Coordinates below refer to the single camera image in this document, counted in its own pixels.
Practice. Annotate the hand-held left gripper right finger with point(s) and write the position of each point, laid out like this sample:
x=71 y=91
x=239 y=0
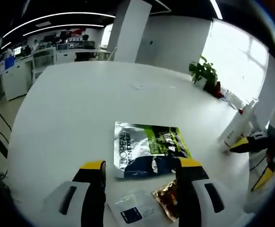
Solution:
x=194 y=201

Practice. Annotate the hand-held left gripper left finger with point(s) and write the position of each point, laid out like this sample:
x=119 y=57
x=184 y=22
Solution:
x=80 y=201

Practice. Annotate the gold foil skincare sachet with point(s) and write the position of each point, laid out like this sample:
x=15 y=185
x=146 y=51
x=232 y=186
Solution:
x=165 y=196

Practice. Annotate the red bag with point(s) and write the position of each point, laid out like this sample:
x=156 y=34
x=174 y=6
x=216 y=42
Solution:
x=215 y=91

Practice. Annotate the white skincare tube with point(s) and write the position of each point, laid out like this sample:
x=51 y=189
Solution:
x=232 y=132

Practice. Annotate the clear plastic bottle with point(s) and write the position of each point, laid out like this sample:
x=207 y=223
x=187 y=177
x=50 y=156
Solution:
x=233 y=100

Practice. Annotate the silver green skincare sachet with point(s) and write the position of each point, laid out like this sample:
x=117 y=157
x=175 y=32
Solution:
x=147 y=149

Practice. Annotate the potted green plant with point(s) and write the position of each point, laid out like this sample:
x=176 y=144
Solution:
x=203 y=68

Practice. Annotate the blue storage box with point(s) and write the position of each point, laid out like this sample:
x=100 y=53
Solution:
x=9 y=63

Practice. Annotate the clear blue-label skincare sachet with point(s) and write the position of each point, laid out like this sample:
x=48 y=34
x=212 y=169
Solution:
x=137 y=208

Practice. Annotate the white red-collared skincare pump bottle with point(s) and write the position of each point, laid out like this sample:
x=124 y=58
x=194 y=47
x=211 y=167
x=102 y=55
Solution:
x=247 y=118

